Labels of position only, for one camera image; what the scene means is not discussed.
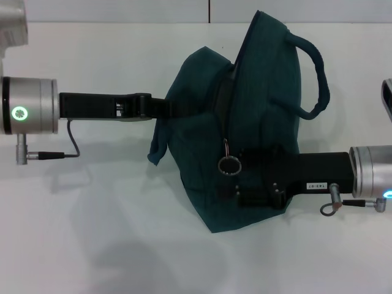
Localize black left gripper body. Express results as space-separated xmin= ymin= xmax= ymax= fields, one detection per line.
xmin=58 ymin=91 xmax=154 ymax=124

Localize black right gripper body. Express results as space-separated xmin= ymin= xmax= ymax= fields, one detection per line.
xmin=269 ymin=143 xmax=355 ymax=211

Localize dark teal fabric bag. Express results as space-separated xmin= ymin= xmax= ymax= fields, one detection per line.
xmin=146 ymin=10 xmax=331 ymax=234

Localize metal zipper pull ring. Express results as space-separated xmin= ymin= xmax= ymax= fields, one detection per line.
xmin=217 ymin=138 xmax=243 ymax=177

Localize grey right gripper cable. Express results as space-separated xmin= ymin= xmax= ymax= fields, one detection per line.
xmin=320 ymin=182 xmax=392 ymax=217

